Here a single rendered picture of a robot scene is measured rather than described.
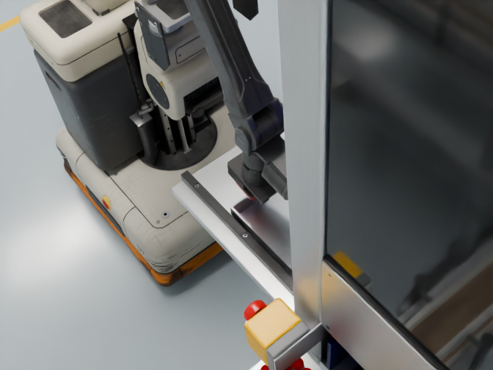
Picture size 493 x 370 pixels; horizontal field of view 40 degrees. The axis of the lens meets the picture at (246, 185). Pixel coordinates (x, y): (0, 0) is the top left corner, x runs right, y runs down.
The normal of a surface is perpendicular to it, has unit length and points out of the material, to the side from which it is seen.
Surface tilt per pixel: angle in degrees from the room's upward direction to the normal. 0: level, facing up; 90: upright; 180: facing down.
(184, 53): 98
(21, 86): 0
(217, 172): 0
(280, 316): 0
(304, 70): 90
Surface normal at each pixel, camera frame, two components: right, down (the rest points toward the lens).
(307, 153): -0.78, 0.53
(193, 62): 0.00, -0.51
